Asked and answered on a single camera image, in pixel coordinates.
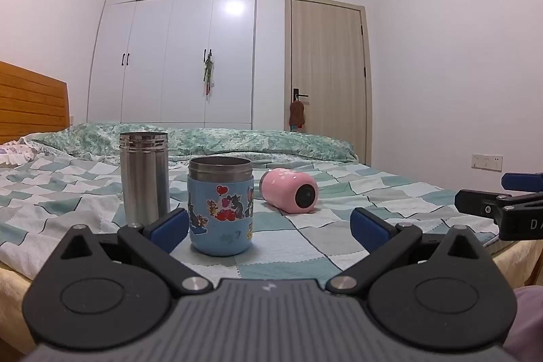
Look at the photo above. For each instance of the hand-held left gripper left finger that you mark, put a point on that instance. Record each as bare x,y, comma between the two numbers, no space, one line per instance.
169,227

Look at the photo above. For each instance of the white wardrobe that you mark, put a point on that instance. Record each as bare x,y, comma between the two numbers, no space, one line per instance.
169,44

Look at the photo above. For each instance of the pink bottle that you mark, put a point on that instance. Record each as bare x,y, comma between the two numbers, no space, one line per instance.
292,191

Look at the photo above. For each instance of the brown hanging pouch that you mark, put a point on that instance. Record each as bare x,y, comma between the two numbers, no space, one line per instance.
297,114

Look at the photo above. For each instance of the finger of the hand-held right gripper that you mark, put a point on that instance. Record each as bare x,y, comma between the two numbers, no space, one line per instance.
477,203
521,181

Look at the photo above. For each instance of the hanging green ornament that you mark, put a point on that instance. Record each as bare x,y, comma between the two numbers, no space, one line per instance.
208,73

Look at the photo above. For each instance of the bed with checked sheet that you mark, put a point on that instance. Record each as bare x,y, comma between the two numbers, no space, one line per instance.
382,192

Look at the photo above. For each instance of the floral pillow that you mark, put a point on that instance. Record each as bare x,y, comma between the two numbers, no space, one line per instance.
15,152

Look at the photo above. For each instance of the tall stainless steel cup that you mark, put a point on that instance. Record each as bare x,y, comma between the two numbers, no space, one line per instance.
142,179

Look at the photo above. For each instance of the green patterned quilt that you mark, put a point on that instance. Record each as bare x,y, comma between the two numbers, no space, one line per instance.
237,143

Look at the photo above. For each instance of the beige wooden door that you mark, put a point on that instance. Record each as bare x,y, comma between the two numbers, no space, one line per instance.
328,82

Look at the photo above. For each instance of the white wall socket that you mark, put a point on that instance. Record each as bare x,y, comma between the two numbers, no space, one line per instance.
487,162

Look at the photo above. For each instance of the wooden headboard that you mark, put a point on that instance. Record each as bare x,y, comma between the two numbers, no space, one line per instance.
29,103

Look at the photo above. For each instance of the blue cartoon print cup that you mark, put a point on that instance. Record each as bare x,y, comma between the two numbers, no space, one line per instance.
220,213

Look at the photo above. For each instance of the person's purple clothing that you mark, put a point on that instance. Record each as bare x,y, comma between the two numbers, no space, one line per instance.
526,324

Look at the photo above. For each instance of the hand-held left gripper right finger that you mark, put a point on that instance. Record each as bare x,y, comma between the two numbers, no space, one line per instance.
368,227

